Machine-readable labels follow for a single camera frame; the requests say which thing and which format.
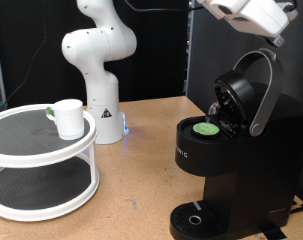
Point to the white mug with green tape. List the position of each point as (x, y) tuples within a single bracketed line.
[(69, 120)]

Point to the clear water reservoir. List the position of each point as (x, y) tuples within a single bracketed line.
[(213, 108)]

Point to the aluminium frame post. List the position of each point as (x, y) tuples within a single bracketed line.
[(190, 50)]

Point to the black Keurig coffee machine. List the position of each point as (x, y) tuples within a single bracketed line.
[(251, 166)]

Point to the green lid reusable coffee pod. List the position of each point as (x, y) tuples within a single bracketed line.
[(206, 128)]

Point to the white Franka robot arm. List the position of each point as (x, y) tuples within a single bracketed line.
[(101, 83)]

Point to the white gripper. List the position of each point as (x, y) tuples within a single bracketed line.
[(257, 16)]

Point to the white two-tier turntable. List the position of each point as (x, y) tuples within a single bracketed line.
[(41, 156)]

